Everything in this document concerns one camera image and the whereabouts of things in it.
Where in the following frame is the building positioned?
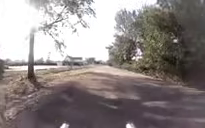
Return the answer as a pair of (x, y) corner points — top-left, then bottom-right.
(62, 55), (85, 67)

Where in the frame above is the brown dirt path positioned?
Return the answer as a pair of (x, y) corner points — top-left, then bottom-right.
(9, 64), (205, 128)

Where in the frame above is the row of trees and bushes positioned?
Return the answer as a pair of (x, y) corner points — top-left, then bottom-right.
(105, 0), (205, 89)

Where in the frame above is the robot's own part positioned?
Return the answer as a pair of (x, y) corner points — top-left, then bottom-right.
(124, 121), (137, 128)
(59, 122), (71, 128)

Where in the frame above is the thin-trunked tree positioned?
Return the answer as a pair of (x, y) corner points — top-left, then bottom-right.
(25, 0), (97, 83)

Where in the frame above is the distant tree line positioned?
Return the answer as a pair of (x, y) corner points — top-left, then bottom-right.
(4, 57), (106, 67)

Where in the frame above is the pale water surface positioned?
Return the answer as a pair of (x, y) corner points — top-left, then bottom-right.
(5, 64), (68, 72)

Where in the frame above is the dry leaf-strewn verge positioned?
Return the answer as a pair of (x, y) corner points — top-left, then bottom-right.
(0, 65), (91, 123)

